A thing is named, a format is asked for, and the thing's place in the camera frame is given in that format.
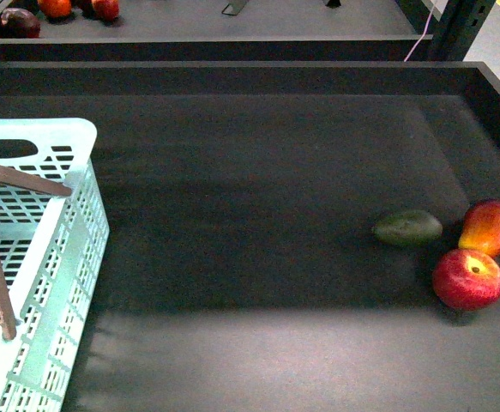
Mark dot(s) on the black shelf upright post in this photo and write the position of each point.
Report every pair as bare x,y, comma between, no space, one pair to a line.
457,29

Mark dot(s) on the red apple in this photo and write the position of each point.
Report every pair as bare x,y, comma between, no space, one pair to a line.
466,280

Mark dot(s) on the red yellow mango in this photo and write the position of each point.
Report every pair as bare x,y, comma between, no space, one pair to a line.
481,228

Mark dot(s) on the orange red fruit on shelf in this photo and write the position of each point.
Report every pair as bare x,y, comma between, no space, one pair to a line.
55,9

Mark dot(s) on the green avocado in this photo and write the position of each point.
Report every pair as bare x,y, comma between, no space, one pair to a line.
411,227

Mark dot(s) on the metal bracket on shelf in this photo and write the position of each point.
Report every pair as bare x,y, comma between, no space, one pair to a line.
234,7

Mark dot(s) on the light teal plastic basket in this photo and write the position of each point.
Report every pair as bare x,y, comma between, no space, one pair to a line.
51,250

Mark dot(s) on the dark purple fruit on shelf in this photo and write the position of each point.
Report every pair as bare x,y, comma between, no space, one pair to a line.
21,23

